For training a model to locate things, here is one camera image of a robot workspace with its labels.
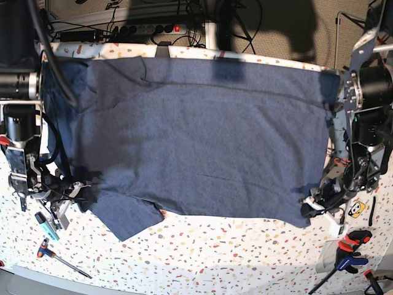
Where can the orange T-handle hex key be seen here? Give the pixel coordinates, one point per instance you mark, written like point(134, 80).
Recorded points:
point(44, 250)

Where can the white table leg post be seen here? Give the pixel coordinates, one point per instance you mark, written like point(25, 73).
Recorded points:
point(210, 30)

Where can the teal highlighter pen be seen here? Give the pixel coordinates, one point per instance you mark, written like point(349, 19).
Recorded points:
point(47, 228)

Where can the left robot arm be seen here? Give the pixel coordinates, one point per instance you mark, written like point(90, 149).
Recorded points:
point(362, 127)

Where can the dark grey table clip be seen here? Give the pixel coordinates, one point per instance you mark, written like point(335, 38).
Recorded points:
point(163, 49)

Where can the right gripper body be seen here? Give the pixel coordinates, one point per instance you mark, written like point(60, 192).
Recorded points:
point(56, 195)

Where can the blue grey T-shirt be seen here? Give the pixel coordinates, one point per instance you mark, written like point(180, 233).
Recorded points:
point(194, 137)

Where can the red black bar clamp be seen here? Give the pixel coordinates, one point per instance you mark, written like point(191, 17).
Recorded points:
point(347, 256)

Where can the white power strip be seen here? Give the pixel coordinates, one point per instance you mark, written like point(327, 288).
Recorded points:
point(143, 30)

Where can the patterned terrazzo table cloth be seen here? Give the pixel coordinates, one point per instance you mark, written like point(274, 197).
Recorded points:
point(183, 254)

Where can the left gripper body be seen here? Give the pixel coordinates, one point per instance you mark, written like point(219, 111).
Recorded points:
point(333, 195)

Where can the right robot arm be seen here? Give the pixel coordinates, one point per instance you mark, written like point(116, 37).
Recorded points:
point(32, 144)

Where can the yellow face sticker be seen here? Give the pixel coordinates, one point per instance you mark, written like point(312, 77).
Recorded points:
point(356, 210)

